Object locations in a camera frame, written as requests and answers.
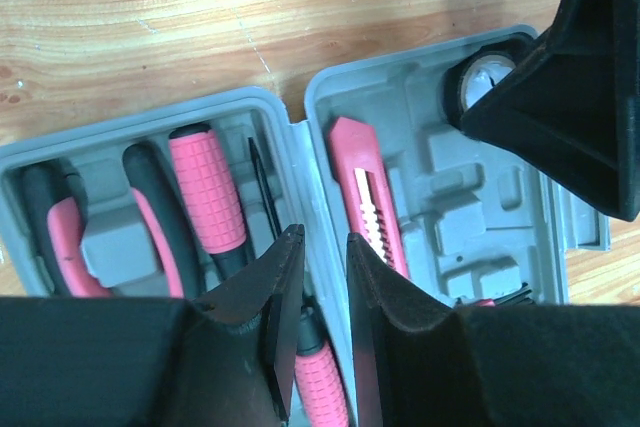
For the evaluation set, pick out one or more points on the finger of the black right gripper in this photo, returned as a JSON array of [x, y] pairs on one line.
[[571, 106]]

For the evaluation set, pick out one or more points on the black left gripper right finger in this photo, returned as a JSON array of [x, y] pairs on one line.
[[419, 362]]

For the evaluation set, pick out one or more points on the pink handled pliers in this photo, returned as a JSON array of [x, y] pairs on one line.
[[111, 227]]

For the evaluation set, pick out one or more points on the pink hex key set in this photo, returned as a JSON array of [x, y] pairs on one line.
[[522, 296]]

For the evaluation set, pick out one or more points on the black electrical tape roll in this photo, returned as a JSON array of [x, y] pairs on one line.
[[467, 82]]

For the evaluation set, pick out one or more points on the grey plastic tool case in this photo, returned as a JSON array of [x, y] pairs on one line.
[[475, 221]]

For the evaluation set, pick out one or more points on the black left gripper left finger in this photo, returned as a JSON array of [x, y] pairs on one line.
[[224, 359]]

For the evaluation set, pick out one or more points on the pink utility knife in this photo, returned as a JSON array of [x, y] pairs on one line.
[[358, 164]]

